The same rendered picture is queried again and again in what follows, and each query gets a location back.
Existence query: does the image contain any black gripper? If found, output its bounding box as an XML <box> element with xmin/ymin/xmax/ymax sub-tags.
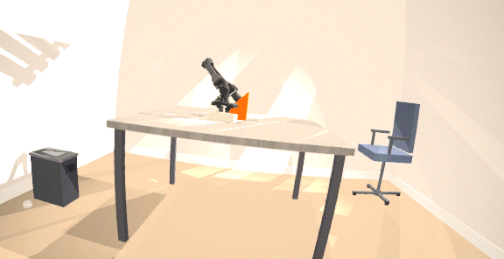
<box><xmin>211</xmin><ymin>94</ymin><xmax>238</xmax><ymax>113</ymax></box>

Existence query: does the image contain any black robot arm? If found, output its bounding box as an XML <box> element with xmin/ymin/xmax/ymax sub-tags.
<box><xmin>201</xmin><ymin>57</ymin><xmax>242</xmax><ymax>106</ymax></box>

